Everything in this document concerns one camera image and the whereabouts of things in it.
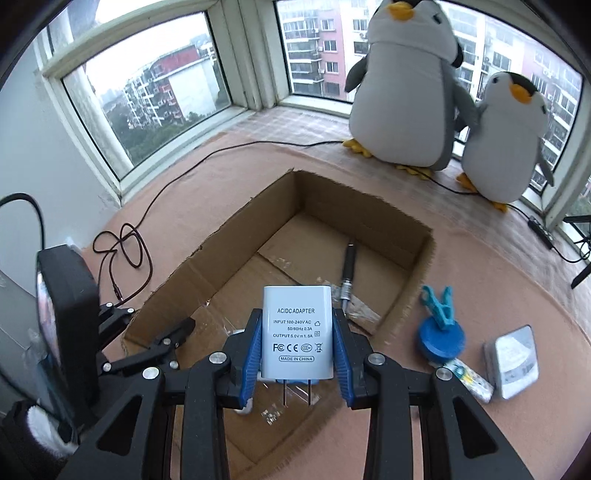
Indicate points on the black inline cable hub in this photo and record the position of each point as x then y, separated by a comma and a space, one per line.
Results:
541, 232

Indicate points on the patterned lighter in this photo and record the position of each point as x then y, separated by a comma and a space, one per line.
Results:
478, 386

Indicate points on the light blue clothespin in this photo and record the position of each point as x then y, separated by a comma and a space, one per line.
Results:
441, 307

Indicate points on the blue round lid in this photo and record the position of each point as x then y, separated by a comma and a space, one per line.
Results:
440, 345

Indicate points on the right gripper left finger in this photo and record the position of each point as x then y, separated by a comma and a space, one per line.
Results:
133, 438

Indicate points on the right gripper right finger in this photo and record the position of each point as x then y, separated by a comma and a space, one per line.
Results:
459, 439

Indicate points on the large plush penguin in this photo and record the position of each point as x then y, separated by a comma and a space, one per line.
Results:
407, 97

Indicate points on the white AC/DC power adapter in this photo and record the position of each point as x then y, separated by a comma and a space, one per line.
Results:
297, 335

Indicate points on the small plush penguin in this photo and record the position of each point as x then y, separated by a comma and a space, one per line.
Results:
503, 150

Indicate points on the white square plastic case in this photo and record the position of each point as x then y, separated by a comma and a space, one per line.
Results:
511, 362

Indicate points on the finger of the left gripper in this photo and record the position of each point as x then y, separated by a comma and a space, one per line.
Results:
160, 352
112, 321

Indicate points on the black camera tripod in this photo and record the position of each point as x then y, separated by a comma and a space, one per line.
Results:
581, 224

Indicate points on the pink felt mat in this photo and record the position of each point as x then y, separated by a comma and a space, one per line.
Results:
547, 423

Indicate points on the black pen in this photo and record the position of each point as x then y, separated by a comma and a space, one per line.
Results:
348, 272

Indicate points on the brown cardboard box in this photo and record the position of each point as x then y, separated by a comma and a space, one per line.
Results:
282, 253

